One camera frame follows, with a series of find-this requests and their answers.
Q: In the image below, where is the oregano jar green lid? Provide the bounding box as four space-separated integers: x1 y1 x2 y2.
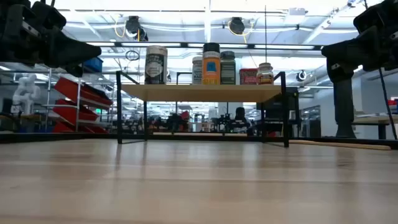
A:
220 50 236 85

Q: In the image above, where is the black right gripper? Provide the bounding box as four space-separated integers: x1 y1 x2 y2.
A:
322 0 398 83

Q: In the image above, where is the red smoked paprika tin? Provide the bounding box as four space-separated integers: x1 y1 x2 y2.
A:
239 68 259 85

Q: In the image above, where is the black equipment cabinet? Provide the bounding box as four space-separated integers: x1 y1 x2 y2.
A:
256 86 301 138

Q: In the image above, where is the furikake seasoning jar tan lid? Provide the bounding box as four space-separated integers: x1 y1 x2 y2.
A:
144 45 169 85

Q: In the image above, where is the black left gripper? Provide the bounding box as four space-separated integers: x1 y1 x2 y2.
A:
0 0 102 78

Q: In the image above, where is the wooden background table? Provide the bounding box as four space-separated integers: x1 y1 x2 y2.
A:
353 114 398 140

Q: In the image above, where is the small saffron jar cork lid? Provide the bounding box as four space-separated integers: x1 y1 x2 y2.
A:
256 62 275 85

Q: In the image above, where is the black upright post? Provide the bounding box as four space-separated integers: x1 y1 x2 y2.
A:
333 79 357 139

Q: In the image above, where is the wooden shelf black metal frame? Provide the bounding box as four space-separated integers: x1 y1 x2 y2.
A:
116 70 290 148

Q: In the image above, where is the black ceiling cable reel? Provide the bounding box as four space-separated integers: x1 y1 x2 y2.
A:
228 17 246 35
125 15 149 42

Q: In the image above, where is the orange turmeric bottle black cap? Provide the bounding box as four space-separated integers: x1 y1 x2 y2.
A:
201 42 221 85

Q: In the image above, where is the thin black slanted pole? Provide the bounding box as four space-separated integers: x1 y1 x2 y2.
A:
363 0 398 141

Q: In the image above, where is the blue storage bin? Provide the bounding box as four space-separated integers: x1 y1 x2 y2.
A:
83 57 104 73

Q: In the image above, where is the bagel sesame jar white lid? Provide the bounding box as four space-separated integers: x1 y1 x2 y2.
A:
192 56 203 85

